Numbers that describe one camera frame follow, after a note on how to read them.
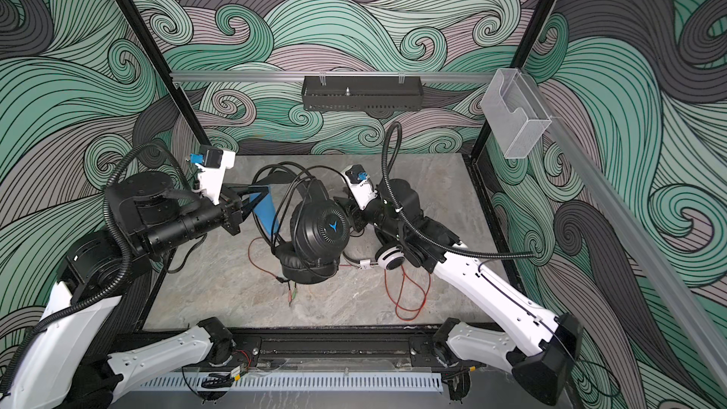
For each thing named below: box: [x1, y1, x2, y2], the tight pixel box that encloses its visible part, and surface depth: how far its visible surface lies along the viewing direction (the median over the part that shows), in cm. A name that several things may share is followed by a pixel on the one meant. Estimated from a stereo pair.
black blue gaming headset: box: [251, 161, 351, 285], surface depth 43 cm
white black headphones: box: [342, 244, 406, 270], surface depth 85 cm
